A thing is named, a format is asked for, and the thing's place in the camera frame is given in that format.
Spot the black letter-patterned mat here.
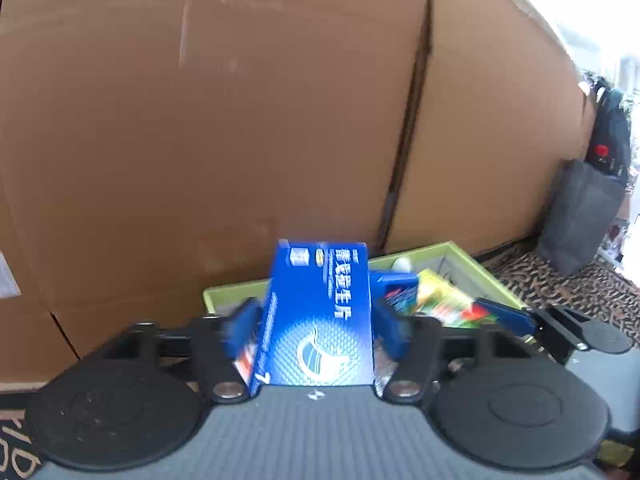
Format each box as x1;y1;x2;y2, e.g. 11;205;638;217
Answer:
0;242;640;480

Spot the white paper label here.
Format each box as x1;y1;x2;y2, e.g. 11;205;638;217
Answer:
0;249;22;300

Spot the yellow green red packet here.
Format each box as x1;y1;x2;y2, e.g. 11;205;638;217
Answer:
411;268;493;332

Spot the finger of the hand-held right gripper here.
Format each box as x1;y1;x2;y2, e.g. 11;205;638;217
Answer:
477;299;576;361
545;307;593;327

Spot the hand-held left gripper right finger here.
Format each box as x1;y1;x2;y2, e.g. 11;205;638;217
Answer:
374;300;538;405

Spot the black backpack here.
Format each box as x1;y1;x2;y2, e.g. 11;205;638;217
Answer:
584;77;632;187

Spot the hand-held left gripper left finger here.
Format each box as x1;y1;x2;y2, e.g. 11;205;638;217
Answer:
97;299;262;405

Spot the blue medicine box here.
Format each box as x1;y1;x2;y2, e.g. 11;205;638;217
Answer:
248;239;376;397

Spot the green cardboard box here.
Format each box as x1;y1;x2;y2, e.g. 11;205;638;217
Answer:
202;241;527;331

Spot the large cardboard panel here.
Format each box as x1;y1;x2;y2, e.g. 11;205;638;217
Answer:
384;0;597;262
0;0;435;392

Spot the grey fabric bag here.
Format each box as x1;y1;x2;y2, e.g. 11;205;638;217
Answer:
536;158;627;277

